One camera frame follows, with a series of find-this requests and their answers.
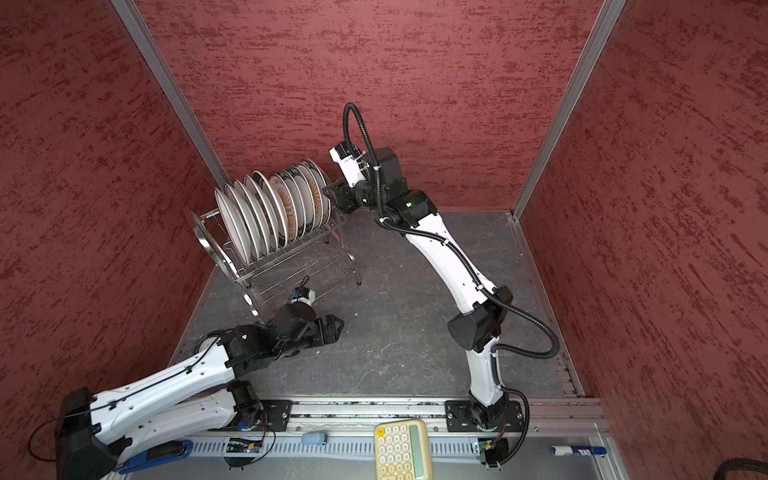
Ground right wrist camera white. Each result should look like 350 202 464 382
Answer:
329 142 366 188

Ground blue black tool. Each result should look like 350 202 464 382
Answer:
116 440 193 475

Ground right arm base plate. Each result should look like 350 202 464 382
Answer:
444 398 524 433

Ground yellow calculator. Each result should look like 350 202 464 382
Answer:
374 419 434 480

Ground left small circuit board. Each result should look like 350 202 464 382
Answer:
225 438 263 455

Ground green rimmed plate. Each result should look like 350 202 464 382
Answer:
303 159 331 223

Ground black corrugated cable conduit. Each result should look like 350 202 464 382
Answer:
341 101 562 361

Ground light blue eraser block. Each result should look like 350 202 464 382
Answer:
301 431 328 446

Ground aluminium rail frame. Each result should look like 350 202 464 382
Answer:
129 397 629 479

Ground blue white marker pen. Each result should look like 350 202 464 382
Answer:
550 445 607 457

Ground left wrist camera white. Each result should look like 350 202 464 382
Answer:
290 286 316 306

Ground front white plate red pattern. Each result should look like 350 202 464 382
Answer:
215 189 253 265

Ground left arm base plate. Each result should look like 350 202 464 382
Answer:
237 400 293 433

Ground white plate in rack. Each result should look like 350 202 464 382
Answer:
242 176 280 256

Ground stainless steel dish rack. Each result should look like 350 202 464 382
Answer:
185 208 363 323

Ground small circuit board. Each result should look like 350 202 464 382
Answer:
476 438 509 468
225 438 263 455

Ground right small circuit board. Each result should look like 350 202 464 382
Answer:
476 438 509 468

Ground orange patterned white plate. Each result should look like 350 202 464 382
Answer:
268 165 323 243

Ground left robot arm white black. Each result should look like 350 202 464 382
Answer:
55 300 344 479

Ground right corner aluminium post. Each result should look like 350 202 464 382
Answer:
511 0 626 222

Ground corner aluminium post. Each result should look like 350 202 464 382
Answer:
110 0 230 189
511 0 626 222

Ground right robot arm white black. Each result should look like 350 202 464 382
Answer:
376 148 512 431

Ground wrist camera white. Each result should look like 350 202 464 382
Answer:
329 142 366 188
290 286 316 306

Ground left corner aluminium post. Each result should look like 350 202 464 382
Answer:
110 0 230 189

